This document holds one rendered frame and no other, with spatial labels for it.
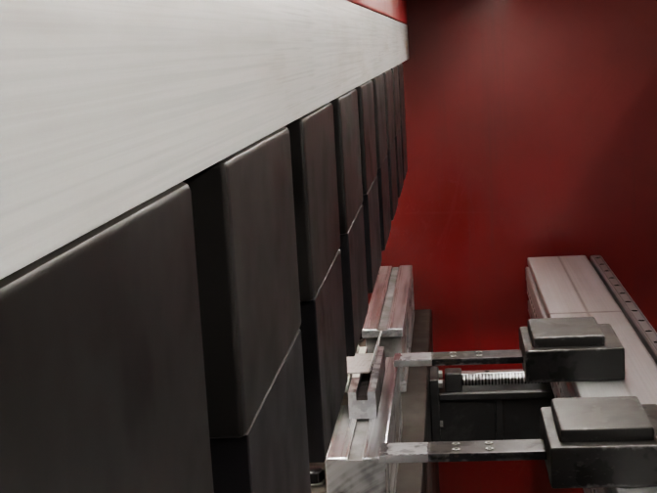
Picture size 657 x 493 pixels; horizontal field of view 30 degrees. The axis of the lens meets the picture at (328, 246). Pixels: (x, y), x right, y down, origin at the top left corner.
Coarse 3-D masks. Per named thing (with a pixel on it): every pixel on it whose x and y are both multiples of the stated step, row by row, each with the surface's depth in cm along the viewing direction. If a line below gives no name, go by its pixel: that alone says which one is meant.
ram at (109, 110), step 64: (0, 0) 18; (64, 0) 21; (128, 0) 26; (192, 0) 32; (256, 0) 43; (320, 0) 65; (384, 0) 138; (0, 64) 18; (64, 64) 21; (128, 64) 25; (192, 64) 32; (256, 64) 42; (320, 64) 64; (384, 64) 132; (0, 128) 18; (64, 128) 21; (128, 128) 25; (192, 128) 31; (256, 128) 42; (0, 192) 18; (64, 192) 21; (128, 192) 25; (0, 256) 18
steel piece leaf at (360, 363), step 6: (360, 354) 148; (366, 354) 148; (348, 360) 146; (354, 360) 146; (360, 360) 145; (366, 360) 145; (348, 366) 143; (354, 366) 143; (360, 366) 143; (366, 366) 143; (348, 372) 140; (354, 372) 140; (360, 372) 140; (366, 372) 140
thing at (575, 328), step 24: (528, 336) 143; (552, 336) 138; (576, 336) 138; (600, 336) 137; (408, 360) 143; (432, 360) 143; (456, 360) 143; (480, 360) 142; (504, 360) 142; (528, 360) 137; (552, 360) 137; (576, 360) 137; (600, 360) 137; (624, 360) 136
